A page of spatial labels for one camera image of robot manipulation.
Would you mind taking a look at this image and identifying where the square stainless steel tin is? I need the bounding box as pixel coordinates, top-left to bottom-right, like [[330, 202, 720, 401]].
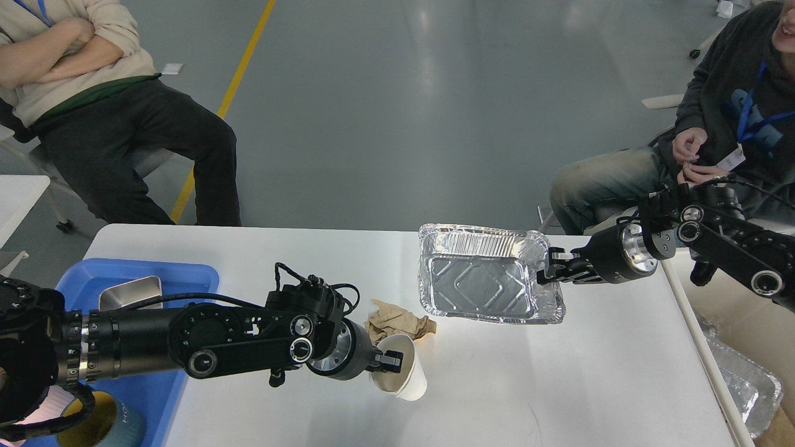
[[98, 276, 162, 311]]

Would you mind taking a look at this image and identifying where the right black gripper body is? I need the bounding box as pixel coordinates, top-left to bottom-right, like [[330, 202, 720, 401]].
[[584, 221, 658, 284]]

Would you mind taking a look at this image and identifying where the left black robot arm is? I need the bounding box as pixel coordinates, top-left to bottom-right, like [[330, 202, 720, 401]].
[[1, 263, 414, 441]]

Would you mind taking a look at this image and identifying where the blue plastic tray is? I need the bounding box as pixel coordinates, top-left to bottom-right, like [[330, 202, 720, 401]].
[[56, 258, 219, 446]]

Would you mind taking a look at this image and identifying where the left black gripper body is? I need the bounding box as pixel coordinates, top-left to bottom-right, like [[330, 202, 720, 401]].
[[307, 319, 377, 380]]

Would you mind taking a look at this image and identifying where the white office chair left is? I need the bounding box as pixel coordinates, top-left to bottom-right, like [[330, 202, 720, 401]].
[[1, 125, 173, 233]]

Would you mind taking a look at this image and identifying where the white side table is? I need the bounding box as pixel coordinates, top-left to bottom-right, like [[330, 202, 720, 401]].
[[1, 174, 50, 247]]

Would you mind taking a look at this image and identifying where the beige waste bin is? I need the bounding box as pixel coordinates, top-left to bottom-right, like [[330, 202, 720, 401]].
[[660, 249, 794, 446]]

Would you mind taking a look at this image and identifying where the teal green mug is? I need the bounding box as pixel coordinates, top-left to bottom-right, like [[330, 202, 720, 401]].
[[56, 391, 147, 446]]

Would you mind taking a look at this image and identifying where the person in beige sweater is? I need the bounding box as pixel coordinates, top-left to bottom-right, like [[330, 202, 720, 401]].
[[1, 1, 242, 227]]

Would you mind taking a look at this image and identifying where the white paper cup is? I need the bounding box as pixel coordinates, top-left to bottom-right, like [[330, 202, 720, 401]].
[[370, 334, 428, 401]]

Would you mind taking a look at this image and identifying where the pink mug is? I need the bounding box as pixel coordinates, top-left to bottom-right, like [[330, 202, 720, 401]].
[[1, 386, 76, 446]]

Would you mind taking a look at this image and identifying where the aluminium foil tray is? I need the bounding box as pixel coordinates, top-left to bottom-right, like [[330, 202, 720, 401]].
[[418, 223, 565, 325]]

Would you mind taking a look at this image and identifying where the brown paper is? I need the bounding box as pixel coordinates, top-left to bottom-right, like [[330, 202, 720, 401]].
[[364, 299, 438, 345]]

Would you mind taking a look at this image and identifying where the person in dark hoodie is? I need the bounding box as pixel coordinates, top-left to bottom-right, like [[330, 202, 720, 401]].
[[549, 1, 794, 235]]

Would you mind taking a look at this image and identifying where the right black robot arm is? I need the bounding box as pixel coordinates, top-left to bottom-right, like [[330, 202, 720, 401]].
[[537, 178, 794, 310]]

